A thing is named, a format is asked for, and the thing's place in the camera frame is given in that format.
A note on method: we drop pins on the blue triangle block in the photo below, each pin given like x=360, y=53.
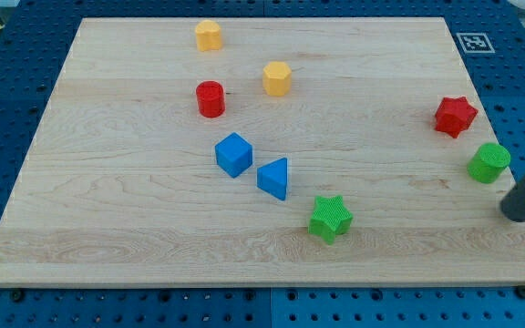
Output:
x=273, y=178

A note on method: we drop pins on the white fiducial marker tag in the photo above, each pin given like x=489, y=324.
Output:
x=475, y=43

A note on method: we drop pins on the yellow hexagon block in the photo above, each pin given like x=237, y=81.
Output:
x=276, y=78

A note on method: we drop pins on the blue cube block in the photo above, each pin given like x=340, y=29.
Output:
x=234, y=154

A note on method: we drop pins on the wooden board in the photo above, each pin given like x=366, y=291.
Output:
x=120, y=187

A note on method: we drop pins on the green cylinder block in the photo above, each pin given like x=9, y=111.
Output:
x=489, y=161

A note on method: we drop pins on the red cylinder block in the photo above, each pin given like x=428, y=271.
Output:
x=210, y=99

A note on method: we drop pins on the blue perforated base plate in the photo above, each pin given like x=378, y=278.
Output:
x=33, y=47

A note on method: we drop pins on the green star block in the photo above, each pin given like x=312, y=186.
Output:
x=330, y=218

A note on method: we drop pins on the red star block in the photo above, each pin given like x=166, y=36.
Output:
x=454, y=115

